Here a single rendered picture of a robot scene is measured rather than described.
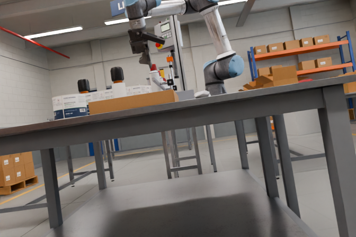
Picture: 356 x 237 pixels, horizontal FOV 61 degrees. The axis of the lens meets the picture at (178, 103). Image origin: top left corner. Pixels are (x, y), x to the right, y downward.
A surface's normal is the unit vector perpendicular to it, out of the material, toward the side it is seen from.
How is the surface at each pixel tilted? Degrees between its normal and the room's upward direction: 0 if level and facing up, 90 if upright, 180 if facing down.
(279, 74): 99
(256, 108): 90
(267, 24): 90
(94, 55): 90
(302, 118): 90
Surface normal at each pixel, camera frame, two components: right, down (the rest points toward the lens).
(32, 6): -0.07, -0.04
